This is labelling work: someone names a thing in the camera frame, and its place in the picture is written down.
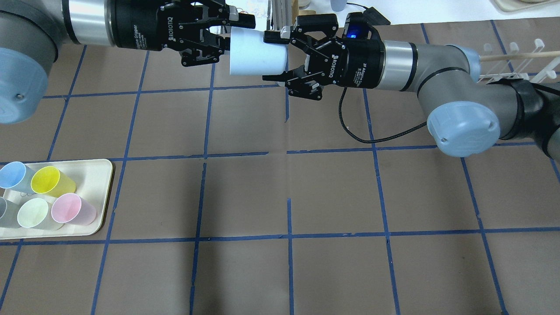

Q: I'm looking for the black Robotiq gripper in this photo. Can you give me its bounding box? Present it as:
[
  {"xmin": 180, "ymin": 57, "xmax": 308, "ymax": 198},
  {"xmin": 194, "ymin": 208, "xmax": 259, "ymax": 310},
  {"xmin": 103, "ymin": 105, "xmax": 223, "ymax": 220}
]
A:
[{"xmin": 113, "ymin": 0, "xmax": 256, "ymax": 67}]

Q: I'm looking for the light blue plastic cup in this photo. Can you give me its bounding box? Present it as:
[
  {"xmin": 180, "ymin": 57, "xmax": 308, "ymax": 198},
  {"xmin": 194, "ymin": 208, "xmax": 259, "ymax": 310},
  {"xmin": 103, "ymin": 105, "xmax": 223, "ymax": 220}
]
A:
[{"xmin": 0, "ymin": 161, "xmax": 36, "ymax": 195}]

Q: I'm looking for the yellow plastic cup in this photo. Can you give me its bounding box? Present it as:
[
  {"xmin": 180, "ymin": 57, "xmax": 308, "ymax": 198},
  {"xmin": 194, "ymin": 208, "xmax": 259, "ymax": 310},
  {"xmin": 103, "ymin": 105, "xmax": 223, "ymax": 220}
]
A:
[{"xmin": 31, "ymin": 166, "xmax": 77, "ymax": 198}]

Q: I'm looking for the second black Robotiq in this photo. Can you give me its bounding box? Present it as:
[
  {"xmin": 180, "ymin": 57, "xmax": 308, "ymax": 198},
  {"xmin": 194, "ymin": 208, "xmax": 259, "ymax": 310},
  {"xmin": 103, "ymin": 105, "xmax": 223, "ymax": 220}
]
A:
[{"xmin": 262, "ymin": 14, "xmax": 385, "ymax": 101}]

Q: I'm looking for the transferred light blue cup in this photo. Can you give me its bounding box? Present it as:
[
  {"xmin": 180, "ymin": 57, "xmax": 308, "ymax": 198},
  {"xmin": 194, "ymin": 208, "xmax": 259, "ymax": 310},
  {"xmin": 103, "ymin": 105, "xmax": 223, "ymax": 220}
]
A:
[{"xmin": 230, "ymin": 27, "xmax": 288, "ymax": 76}]

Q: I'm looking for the grey plastic cup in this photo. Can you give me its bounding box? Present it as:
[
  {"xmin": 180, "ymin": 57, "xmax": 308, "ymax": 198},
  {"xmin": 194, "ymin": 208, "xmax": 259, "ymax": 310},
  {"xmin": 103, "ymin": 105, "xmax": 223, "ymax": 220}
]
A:
[{"xmin": 0, "ymin": 197, "xmax": 21, "ymax": 228}]

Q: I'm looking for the black camera cable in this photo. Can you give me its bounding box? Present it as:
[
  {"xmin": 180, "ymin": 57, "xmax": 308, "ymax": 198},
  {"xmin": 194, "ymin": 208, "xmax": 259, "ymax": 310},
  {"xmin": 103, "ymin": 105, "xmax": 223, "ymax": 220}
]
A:
[{"xmin": 339, "ymin": 87, "xmax": 429, "ymax": 144}]

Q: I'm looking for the cream plastic cup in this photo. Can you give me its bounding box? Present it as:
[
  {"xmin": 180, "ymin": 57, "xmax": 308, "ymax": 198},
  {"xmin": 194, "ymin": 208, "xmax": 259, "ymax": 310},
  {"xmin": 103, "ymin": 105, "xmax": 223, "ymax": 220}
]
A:
[{"xmin": 17, "ymin": 198, "xmax": 63, "ymax": 231}]

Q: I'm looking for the cream plastic tray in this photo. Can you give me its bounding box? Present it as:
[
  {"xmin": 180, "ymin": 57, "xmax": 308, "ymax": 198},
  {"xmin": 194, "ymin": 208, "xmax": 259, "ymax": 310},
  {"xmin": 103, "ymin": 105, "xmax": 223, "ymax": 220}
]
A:
[{"xmin": 0, "ymin": 159, "xmax": 114, "ymax": 241}]

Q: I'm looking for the black power adapter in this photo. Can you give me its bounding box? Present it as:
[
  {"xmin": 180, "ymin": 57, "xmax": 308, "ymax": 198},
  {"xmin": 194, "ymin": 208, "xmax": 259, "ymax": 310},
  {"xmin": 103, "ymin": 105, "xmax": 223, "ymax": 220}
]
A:
[{"xmin": 362, "ymin": 7, "xmax": 392, "ymax": 26}]

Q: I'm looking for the pink plastic cup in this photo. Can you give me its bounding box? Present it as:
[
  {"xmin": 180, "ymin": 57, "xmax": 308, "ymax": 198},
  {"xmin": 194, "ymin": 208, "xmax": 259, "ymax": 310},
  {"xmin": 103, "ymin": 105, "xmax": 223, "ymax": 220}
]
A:
[{"xmin": 51, "ymin": 193, "xmax": 97, "ymax": 226}]

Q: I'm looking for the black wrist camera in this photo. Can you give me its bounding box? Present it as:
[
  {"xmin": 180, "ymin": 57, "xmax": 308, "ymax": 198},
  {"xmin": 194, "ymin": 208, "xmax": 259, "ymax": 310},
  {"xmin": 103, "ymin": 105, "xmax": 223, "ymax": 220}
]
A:
[{"xmin": 342, "ymin": 12, "xmax": 381, "ymax": 40}]

